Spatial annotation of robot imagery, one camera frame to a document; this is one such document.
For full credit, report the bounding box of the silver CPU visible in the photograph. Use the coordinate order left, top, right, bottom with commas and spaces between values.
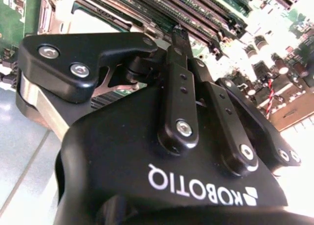
70, 6, 138, 35

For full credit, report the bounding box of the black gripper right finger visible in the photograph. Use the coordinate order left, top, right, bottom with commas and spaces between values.
188, 58, 302, 178

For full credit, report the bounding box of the metal socket cover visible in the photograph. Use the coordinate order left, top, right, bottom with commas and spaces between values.
38, 0, 157, 35

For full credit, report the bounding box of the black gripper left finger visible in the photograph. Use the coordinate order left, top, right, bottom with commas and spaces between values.
16, 25, 200, 157

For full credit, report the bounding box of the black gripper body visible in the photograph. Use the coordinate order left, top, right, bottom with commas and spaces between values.
55, 88, 314, 225

